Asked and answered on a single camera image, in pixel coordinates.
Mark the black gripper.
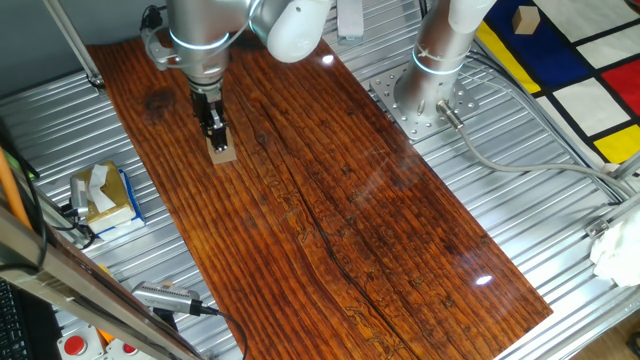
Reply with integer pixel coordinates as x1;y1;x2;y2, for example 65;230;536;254
190;88;230;153

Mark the small wooden block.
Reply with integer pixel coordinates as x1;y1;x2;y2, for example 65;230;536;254
206;128;238;166

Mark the blue and white tissue pack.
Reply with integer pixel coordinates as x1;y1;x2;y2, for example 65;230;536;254
94;169;147;242

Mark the gold tissue box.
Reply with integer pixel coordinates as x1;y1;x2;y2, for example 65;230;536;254
69;160;137;234

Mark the glossy brown wooden board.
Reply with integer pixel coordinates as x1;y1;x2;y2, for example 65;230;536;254
85;9;554;360

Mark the thin metal pole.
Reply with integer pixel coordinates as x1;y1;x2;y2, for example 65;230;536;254
42;0;106;91

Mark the white power strip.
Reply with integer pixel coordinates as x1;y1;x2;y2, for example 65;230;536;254
337;0;365;41

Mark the orange pole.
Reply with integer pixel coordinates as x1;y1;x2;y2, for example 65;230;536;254
0;147;34;231

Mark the grey box with red button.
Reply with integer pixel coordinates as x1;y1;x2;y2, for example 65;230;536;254
55;324;106;360
102;338;151;360

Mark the black keyboard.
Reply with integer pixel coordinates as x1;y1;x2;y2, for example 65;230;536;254
0;277;31;360

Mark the wooden cube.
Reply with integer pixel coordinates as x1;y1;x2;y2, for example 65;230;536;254
511;5;542;36

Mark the colourful checked cloth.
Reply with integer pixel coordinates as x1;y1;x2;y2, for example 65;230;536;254
474;0;640;166

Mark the white crumpled cloth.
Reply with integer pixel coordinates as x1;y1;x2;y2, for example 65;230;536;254
588;209;640;289

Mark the wrist camera with grey bracket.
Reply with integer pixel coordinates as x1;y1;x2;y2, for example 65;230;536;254
139;4;176;71

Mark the silver camera with ribbed housing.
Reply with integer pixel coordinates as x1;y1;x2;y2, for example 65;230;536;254
68;175;91;219

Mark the silver camera with black plug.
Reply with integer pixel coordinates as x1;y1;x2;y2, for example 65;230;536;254
130;280;204;317

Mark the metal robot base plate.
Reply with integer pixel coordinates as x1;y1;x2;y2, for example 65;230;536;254
368;62;480;142

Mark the black camera cable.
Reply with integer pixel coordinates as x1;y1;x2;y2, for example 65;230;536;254
199;305;250;360

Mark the black hanging cable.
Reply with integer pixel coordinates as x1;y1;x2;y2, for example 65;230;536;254
0;117;50;275

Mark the aluminium frame beam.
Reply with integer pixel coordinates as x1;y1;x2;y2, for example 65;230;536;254
0;199;206;360

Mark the cable bundle at robot base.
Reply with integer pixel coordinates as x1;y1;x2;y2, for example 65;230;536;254
464;47;626;206

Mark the grey robot cable with connector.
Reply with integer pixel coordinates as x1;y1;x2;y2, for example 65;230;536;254
435;99;636;199

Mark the metal corner bracket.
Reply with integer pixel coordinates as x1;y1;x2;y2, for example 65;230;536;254
583;218;612;240

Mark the aluminium profile rail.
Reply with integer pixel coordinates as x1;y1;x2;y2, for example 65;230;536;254
608;149;640;182

